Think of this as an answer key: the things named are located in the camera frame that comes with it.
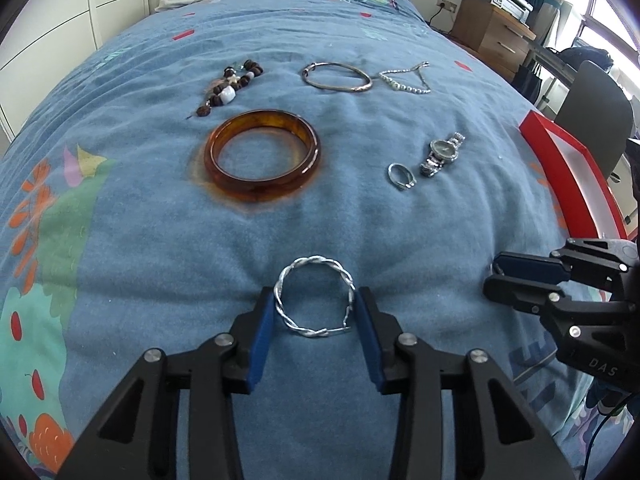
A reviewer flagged wooden drawer cabinet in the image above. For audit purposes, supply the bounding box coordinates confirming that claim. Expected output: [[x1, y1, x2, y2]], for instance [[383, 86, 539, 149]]
[[452, 0, 538, 81]]

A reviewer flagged red jewelry box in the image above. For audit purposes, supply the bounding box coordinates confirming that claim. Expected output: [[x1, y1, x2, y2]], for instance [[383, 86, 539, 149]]
[[520, 111, 628, 241]]

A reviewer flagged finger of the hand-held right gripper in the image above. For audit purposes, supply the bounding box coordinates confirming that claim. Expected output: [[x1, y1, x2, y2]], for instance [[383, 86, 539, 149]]
[[492, 251, 572, 287], [482, 275, 568, 317]]

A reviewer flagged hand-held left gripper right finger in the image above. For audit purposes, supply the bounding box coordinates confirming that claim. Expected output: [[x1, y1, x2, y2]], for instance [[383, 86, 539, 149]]
[[354, 286, 581, 480]]

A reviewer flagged grey chair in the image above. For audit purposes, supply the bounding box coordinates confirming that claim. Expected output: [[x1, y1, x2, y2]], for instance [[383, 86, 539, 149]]
[[552, 60, 635, 186]]

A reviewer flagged silver chain necklace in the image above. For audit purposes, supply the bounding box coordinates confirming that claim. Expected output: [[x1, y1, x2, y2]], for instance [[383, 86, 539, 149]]
[[378, 61, 432, 95]]

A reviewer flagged silver wristwatch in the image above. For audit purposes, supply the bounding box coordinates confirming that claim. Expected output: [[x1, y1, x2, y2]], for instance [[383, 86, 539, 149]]
[[419, 131, 467, 179]]

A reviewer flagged white wardrobe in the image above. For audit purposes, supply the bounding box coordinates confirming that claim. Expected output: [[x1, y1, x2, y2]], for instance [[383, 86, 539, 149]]
[[0, 0, 151, 146]]

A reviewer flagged twisted silver bracelet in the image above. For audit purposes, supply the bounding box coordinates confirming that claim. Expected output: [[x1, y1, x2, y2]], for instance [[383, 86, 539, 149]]
[[272, 254, 360, 339]]

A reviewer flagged dark bag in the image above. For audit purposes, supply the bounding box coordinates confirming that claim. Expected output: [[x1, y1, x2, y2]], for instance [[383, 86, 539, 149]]
[[560, 46, 613, 68]]

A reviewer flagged silver ring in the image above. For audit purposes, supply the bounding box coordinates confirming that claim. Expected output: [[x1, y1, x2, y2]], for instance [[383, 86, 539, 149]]
[[387, 162, 418, 192]]

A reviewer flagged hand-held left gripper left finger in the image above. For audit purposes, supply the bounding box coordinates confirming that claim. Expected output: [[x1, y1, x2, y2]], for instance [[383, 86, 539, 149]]
[[57, 287, 276, 480]]

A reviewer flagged amber bangle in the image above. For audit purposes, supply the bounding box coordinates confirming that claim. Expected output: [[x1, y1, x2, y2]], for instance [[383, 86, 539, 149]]
[[204, 109, 321, 196]]

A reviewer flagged brown and white bead bracelet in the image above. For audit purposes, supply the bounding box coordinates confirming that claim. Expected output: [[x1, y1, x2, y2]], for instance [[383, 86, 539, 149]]
[[187, 60, 264, 120]]

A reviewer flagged blue printed blanket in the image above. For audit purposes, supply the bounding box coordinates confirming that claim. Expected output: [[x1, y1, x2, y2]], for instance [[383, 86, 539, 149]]
[[0, 0, 640, 480]]

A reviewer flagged glass desk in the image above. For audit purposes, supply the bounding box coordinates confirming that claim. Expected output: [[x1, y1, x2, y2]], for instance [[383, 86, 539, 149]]
[[525, 35, 591, 91]]

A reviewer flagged thin silver bangle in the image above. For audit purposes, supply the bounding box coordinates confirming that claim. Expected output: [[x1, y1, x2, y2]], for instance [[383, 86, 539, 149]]
[[301, 61, 374, 94]]

